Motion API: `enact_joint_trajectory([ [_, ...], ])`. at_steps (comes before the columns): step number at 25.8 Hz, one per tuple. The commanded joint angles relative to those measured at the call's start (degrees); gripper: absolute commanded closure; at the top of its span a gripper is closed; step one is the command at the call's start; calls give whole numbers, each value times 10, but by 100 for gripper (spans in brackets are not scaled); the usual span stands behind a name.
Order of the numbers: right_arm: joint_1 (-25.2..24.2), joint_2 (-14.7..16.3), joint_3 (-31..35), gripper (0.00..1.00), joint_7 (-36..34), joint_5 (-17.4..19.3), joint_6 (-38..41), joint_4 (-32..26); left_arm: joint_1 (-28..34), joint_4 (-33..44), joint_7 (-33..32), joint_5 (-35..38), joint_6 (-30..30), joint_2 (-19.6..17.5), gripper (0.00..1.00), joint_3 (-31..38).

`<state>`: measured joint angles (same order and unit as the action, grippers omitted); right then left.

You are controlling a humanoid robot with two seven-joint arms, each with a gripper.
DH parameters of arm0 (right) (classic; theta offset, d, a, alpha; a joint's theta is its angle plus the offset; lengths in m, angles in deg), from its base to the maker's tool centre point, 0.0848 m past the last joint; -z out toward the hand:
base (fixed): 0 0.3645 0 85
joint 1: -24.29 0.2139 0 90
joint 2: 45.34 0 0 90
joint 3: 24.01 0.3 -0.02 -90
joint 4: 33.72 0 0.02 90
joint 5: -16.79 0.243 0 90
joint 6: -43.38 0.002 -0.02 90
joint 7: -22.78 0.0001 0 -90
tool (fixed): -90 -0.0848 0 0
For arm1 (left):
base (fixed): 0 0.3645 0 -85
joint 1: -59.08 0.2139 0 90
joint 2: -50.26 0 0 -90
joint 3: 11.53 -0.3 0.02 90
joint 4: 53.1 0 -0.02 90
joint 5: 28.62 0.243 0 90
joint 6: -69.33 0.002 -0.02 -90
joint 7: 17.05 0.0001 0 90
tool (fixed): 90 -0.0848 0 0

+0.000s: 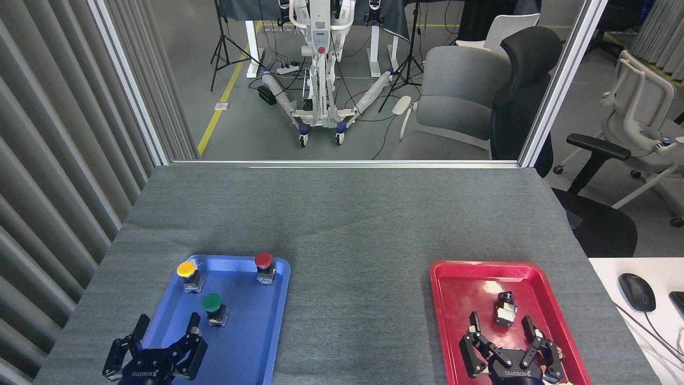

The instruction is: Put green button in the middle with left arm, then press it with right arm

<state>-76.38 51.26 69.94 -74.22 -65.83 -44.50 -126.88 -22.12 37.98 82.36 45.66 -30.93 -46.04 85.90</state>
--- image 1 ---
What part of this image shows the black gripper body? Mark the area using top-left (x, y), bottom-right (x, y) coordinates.
top-left (119, 349), bottom-right (177, 385)
top-left (489, 350), bottom-right (546, 385)

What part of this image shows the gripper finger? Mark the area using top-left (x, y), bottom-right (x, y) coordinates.
top-left (520, 315), bottom-right (565, 382)
top-left (458, 311), bottom-right (506, 380)
top-left (103, 314), bottom-right (151, 382)
top-left (165, 312), bottom-right (209, 381)

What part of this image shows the green push button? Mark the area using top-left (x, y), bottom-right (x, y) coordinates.
top-left (201, 292), bottom-right (229, 327)

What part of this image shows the yellow push button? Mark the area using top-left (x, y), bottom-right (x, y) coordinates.
top-left (176, 260), bottom-right (204, 294)

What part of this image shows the red push button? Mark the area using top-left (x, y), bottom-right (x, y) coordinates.
top-left (254, 252), bottom-right (277, 285)

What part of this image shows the red plastic tray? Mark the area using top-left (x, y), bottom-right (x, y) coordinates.
top-left (429, 260), bottom-right (593, 385)

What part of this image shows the blue plastic tray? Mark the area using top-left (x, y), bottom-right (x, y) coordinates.
top-left (126, 255), bottom-right (291, 385)

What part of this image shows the white desk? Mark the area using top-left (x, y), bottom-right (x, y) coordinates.
top-left (588, 258), bottom-right (684, 385)

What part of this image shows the black computer mouse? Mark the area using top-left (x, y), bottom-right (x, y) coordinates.
top-left (618, 273), bottom-right (657, 313)

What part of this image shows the grey pleated curtain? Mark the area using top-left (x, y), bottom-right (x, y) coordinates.
top-left (0, 0), bottom-right (198, 385)
top-left (631, 0), bottom-right (684, 81)

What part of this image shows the grey office chair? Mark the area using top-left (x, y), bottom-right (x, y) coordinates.
top-left (391, 45), bottom-right (512, 161)

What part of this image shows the black office chair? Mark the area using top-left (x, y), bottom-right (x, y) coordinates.
top-left (491, 26), bottom-right (638, 258)

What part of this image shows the white mesh office chair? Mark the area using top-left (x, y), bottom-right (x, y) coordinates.
top-left (553, 50), bottom-right (684, 228)

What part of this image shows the black tripod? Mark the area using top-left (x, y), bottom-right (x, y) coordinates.
top-left (210, 0), bottom-right (262, 93)
top-left (378, 0), bottom-right (425, 113)

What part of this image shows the white plastic chair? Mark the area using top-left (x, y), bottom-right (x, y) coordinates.
top-left (456, 13), bottom-right (540, 54)

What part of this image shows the white-legged table with black cloth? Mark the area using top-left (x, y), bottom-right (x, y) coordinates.
top-left (218, 0), bottom-right (465, 79)

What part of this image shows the white wheeled stand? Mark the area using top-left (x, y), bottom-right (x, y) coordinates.
top-left (260, 0), bottom-right (396, 148)

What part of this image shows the black knob selector switch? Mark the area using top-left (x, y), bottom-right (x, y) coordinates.
top-left (493, 291), bottom-right (518, 327)

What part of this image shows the silver table edge rail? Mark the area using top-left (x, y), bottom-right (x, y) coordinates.
top-left (171, 159), bottom-right (522, 169)

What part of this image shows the silver aluminium post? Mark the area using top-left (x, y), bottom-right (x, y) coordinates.
top-left (88, 0), bottom-right (172, 166)
top-left (518, 0), bottom-right (610, 168)

